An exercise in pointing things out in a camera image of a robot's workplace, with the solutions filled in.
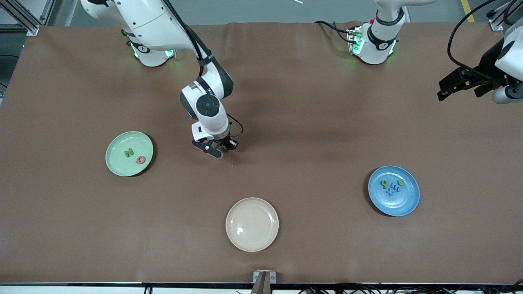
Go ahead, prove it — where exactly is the brown table cover mat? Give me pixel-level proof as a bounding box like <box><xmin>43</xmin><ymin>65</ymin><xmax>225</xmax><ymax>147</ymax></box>
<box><xmin>0</xmin><ymin>21</ymin><xmax>523</xmax><ymax>284</ymax></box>

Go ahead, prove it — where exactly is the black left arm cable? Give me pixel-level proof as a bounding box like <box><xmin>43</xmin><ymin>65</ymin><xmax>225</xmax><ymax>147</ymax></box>
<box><xmin>447</xmin><ymin>0</ymin><xmax>511</xmax><ymax>82</ymax></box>

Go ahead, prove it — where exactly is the aluminium extrusion frame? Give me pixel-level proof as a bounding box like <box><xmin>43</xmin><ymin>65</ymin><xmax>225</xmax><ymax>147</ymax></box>
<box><xmin>0</xmin><ymin>0</ymin><xmax>56</xmax><ymax>36</ymax></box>
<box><xmin>487</xmin><ymin>8</ymin><xmax>508</xmax><ymax>31</ymax></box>

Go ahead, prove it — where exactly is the pale beige round plate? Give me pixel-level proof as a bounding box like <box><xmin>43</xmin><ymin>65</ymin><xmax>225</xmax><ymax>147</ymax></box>
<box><xmin>226</xmin><ymin>197</ymin><xmax>279</xmax><ymax>252</ymax></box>

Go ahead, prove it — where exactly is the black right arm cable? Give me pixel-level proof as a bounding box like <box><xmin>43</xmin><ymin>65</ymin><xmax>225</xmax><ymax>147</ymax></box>
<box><xmin>163</xmin><ymin>0</ymin><xmax>244</xmax><ymax>137</ymax></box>

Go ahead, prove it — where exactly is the blue round plate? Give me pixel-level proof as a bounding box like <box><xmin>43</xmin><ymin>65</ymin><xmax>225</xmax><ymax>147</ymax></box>
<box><xmin>368</xmin><ymin>165</ymin><xmax>420</xmax><ymax>217</ymax></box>

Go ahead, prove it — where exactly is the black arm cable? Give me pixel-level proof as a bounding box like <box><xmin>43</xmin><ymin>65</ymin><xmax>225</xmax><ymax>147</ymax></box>
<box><xmin>447</xmin><ymin>0</ymin><xmax>511</xmax><ymax>82</ymax></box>
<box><xmin>163</xmin><ymin>0</ymin><xmax>244</xmax><ymax>137</ymax></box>

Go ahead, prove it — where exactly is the mint green round plate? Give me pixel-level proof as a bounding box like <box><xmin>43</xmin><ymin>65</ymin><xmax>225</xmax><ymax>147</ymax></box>
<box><xmin>105</xmin><ymin>131</ymin><xmax>154</xmax><ymax>177</ymax></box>

